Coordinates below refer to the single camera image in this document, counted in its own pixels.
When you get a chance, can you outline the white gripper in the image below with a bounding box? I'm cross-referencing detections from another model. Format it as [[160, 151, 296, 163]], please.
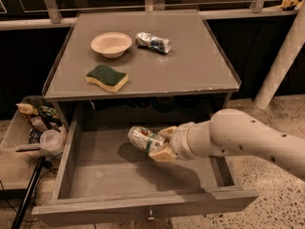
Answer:
[[149, 121, 211, 162]]

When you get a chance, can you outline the white green 7up can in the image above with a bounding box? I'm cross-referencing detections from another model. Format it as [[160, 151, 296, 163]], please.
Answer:
[[128, 126, 166, 153]]

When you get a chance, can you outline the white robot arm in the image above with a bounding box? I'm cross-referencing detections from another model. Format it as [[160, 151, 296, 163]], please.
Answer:
[[149, 109, 305, 180]]

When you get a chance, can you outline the open grey top drawer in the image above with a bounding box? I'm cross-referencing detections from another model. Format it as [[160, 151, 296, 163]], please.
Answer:
[[32, 114, 258, 226]]

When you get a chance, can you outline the metal drawer knob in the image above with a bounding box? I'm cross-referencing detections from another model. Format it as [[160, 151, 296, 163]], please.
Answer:
[[147, 209, 155, 222]]

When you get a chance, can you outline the grey cabinet counter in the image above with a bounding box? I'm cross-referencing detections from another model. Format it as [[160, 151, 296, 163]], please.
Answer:
[[41, 9, 242, 132]]

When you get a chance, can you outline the crushed silver blue can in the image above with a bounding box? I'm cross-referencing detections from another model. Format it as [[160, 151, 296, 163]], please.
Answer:
[[135, 32, 171, 54]]

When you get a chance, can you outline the green yellow sponge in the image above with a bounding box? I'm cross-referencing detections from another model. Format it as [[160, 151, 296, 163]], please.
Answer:
[[86, 65, 129, 93]]

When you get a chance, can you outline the clear plastic cup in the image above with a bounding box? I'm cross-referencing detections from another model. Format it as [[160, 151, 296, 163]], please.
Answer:
[[40, 130, 63, 155]]

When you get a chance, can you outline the colourful snack bag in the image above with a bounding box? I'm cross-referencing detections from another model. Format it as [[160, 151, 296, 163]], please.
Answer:
[[38, 106, 59, 121]]

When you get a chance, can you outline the black pole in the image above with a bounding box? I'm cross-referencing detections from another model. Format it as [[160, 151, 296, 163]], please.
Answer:
[[11, 156, 46, 229]]

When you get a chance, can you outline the clear plastic bin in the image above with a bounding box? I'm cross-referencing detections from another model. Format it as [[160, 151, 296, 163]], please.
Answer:
[[0, 95, 67, 160]]

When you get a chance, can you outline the metal window railing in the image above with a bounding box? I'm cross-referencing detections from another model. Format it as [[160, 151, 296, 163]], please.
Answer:
[[0, 0, 304, 31]]

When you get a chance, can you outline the yellow object on ledge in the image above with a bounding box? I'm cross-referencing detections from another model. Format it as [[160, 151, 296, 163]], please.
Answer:
[[281, 0, 298, 10]]

